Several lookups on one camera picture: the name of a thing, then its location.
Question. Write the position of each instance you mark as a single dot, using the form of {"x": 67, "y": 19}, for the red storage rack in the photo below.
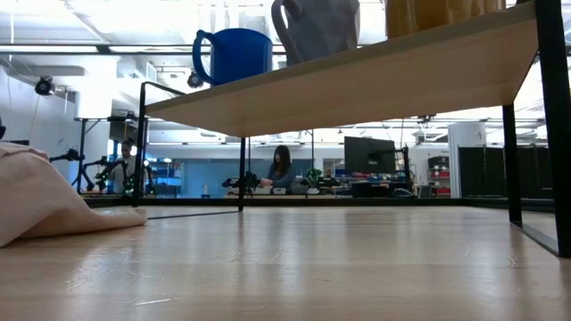
{"x": 439, "y": 176}

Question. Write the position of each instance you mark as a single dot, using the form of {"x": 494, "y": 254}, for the person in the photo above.
{"x": 127, "y": 167}
{"x": 282, "y": 176}

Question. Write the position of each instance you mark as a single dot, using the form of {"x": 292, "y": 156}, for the black background robot arm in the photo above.
{"x": 69, "y": 156}
{"x": 250, "y": 180}

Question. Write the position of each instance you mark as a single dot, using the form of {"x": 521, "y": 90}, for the pink cloth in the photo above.
{"x": 40, "y": 196}

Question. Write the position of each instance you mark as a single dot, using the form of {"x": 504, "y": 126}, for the grey ceramic mug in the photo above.
{"x": 321, "y": 31}

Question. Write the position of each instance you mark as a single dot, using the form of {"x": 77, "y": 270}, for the white pillar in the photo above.
{"x": 452, "y": 165}

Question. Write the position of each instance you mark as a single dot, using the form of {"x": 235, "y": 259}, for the blue ceramic mug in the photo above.
{"x": 241, "y": 55}

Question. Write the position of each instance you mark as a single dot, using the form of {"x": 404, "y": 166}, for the black ceiling camera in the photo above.
{"x": 195, "y": 80}
{"x": 44, "y": 85}

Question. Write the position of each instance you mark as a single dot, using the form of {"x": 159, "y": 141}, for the black computer monitor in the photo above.
{"x": 368, "y": 153}

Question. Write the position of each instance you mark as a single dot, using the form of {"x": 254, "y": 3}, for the green potted plant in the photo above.
{"x": 313, "y": 177}

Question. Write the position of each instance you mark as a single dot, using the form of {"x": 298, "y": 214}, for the yellow speckled ceramic mug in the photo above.
{"x": 428, "y": 15}

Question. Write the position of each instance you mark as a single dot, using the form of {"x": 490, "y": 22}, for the black room partition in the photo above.
{"x": 486, "y": 171}

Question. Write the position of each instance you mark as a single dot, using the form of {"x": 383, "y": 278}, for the dark overhead rail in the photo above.
{"x": 134, "y": 48}

